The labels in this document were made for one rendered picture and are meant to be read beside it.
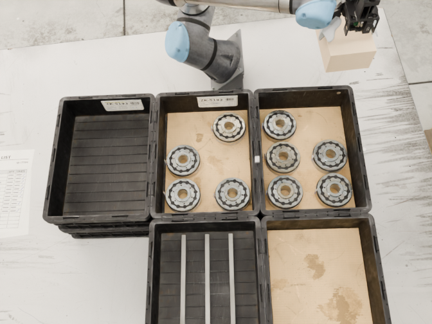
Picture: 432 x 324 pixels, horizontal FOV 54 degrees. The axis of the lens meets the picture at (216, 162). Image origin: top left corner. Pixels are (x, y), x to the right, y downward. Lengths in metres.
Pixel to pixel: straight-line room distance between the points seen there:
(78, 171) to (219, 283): 0.56
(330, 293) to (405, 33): 1.90
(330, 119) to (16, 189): 1.08
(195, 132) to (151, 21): 1.50
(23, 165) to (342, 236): 1.09
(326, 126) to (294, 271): 0.47
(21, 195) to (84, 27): 1.51
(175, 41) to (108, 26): 1.43
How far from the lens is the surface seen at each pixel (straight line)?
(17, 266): 1.53
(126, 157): 1.37
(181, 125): 1.39
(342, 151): 1.34
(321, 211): 1.18
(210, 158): 1.33
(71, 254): 1.47
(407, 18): 2.89
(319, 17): 0.92
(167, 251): 1.26
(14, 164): 1.66
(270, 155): 1.30
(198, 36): 1.43
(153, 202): 1.19
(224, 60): 1.48
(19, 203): 1.59
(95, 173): 1.38
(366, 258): 1.26
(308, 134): 1.38
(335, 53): 1.18
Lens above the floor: 2.05
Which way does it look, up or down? 67 degrees down
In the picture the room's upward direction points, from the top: 7 degrees counter-clockwise
